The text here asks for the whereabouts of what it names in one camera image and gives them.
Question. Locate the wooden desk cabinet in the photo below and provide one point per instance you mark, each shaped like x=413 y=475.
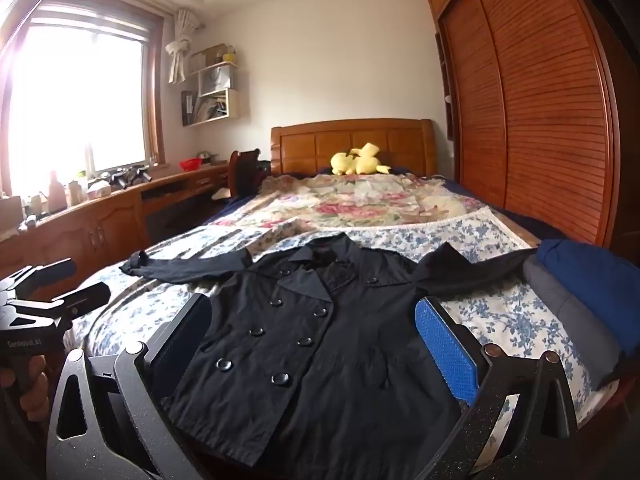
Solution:
x=100 y=225

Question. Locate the yellow plush toy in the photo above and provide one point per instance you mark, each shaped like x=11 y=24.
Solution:
x=357 y=162

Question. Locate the wooden bed headboard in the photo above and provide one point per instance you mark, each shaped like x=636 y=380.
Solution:
x=300 y=147

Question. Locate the black devices on desk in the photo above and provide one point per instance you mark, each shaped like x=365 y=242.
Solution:
x=127 y=177

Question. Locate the person's left hand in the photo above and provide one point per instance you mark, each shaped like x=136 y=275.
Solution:
x=39 y=380

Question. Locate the wood-framed window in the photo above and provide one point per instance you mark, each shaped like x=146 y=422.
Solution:
x=75 y=100

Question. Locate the blue floral blanket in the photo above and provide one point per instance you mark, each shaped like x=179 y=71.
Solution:
x=500 y=310

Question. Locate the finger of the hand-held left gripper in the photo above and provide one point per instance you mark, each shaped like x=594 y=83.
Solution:
x=45 y=274
x=75 y=302

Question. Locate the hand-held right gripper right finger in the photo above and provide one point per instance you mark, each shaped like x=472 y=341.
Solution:
x=445 y=345

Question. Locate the pink floral blanket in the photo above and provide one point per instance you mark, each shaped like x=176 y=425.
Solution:
x=350 y=205

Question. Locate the folded blue garment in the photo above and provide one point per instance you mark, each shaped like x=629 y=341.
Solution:
x=595 y=285

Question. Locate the black buttoned coat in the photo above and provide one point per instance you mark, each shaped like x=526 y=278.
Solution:
x=310 y=350

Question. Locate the red bowl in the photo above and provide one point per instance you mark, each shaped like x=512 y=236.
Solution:
x=191 y=165

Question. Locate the folded grey garment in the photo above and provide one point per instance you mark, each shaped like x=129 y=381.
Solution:
x=575 y=325

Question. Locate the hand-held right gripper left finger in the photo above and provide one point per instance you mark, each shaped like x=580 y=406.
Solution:
x=187 y=340

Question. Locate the dark wooden chair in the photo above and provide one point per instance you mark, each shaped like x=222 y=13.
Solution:
x=245 y=170

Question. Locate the tied white curtain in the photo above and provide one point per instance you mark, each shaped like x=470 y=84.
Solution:
x=181 y=50

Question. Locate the wooden slatted wardrobe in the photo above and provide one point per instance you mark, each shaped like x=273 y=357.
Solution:
x=525 y=110

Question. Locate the white wall shelf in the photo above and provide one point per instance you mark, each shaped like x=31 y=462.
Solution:
x=215 y=85

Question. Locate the beige bottle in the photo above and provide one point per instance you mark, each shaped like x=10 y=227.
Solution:
x=56 y=195

